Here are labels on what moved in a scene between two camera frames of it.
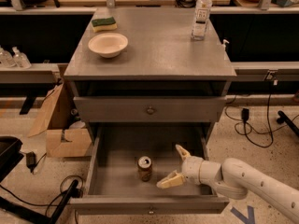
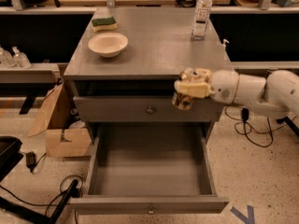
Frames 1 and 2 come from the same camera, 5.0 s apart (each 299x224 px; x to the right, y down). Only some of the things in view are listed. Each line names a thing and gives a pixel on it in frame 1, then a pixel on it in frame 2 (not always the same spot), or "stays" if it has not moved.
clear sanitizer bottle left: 7,60 stays
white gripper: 192,169 → 223,86
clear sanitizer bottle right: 20,60 stays
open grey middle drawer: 128,162 stays
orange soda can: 145,167 → 182,101
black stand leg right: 282,119 stays
